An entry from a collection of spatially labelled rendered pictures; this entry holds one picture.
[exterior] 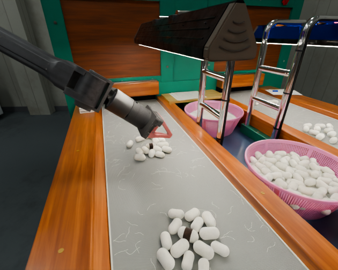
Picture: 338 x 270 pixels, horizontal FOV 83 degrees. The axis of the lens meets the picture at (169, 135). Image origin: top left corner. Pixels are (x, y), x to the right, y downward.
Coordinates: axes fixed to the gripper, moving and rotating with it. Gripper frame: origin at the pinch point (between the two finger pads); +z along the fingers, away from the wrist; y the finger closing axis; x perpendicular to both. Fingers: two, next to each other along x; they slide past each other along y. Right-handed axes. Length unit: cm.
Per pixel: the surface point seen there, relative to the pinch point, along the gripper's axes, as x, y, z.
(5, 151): 141, 166, -42
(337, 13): -201, 138, 164
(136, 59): -13, 56, -8
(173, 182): 7.3, -12.3, 2.1
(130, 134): 11.4, 17.9, -2.6
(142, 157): 9.7, -1.2, -3.0
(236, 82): -39, 49, 44
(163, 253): 10.9, -29.6, -5.3
